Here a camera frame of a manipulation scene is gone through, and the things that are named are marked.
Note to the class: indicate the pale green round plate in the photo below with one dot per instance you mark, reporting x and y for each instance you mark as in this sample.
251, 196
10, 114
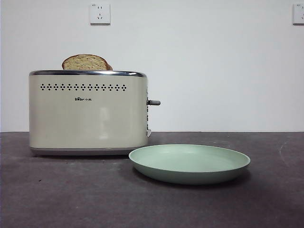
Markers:
190, 175

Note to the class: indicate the large toasted bread slice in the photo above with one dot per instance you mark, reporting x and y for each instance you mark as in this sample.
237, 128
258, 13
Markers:
83, 63

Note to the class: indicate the grey toaster lever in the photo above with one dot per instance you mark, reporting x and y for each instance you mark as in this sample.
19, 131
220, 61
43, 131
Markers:
154, 102

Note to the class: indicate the small toasted bread slice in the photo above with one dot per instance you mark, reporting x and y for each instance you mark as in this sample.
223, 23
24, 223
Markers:
110, 66

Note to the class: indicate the cream two-slot toaster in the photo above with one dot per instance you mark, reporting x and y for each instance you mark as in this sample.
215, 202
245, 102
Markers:
88, 118

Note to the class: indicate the white wall socket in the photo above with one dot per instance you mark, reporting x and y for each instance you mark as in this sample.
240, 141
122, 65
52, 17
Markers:
100, 14
298, 14

